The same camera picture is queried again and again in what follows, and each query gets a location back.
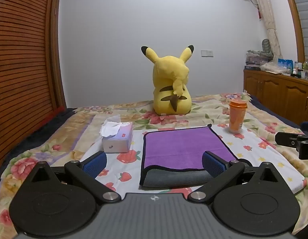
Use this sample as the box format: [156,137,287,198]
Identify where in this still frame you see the purple towel with black border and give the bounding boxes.
[139,124,245,188]

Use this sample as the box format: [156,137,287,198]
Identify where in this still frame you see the strawberry print white cloth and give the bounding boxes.
[80,123,307,197]

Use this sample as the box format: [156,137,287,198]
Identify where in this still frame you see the white crumpled cloth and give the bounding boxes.
[260,62,282,74]

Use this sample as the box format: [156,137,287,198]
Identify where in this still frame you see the green handheld fan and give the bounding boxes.
[261,39,272,53]

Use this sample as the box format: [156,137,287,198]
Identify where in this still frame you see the dark blue blanket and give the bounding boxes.
[0,107,78,190]

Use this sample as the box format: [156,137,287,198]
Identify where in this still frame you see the stack of newspapers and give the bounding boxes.
[245,50,274,70]

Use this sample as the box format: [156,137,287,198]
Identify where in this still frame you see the white tissue box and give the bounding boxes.
[100,119,133,154]

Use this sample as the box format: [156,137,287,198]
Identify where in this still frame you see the yellow plush toy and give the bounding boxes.
[141,45,194,116]

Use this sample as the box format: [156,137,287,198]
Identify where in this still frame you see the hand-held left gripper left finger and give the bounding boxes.
[26,151,121,202]

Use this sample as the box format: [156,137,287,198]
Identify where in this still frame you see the floral bed sheet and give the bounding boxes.
[0,92,308,235]

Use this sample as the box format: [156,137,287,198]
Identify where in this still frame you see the cream lace curtain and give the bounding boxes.
[247,0,284,61]

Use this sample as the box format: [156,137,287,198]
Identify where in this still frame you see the wooden cabinet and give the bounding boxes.
[243,68,308,130]

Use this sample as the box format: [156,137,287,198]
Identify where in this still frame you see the orange plastic cup with lid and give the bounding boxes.
[229,99,248,134]

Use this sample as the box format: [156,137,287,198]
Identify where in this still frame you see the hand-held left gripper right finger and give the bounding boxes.
[188,151,282,203]

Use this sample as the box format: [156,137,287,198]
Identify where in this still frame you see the wooden window frame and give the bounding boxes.
[281,0,306,61]

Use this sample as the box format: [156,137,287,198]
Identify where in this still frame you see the blue printed package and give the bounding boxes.
[278,58,294,74]

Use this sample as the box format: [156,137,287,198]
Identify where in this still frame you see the window blinds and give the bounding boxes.
[289,0,308,61]

